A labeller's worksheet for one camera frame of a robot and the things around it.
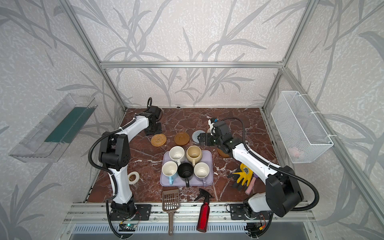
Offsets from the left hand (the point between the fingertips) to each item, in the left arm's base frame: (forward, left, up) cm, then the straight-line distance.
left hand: (158, 127), depth 99 cm
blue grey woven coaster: (-2, -24, -7) cm, 25 cm away
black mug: (-29, -20, -2) cm, 35 cm away
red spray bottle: (-50, -30, -1) cm, 59 cm away
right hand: (-10, -31, +10) cm, 34 cm away
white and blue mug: (-28, -11, -3) cm, 30 cm away
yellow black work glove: (-33, -51, -2) cm, 61 cm away
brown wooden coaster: (-4, -15, -7) cm, 18 cm away
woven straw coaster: (-5, +1, -8) cm, 9 cm away
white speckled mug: (-17, -14, -4) cm, 22 cm away
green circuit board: (-54, +6, -7) cm, 55 cm away
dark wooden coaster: (-16, -42, -5) cm, 45 cm away
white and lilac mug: (-27, -29, -5) cm, 40 cm away
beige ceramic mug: (-17, -24, -5) cm, 30 cm away
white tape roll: (-32, +8, -6) cm, 33 cm away
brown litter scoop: (-43, -13, -6) cm, 46 cm away
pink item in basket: (-25, -75, +15) cm, 80 cm away
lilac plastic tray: (-18, -33, -6) cm, 38 cm away
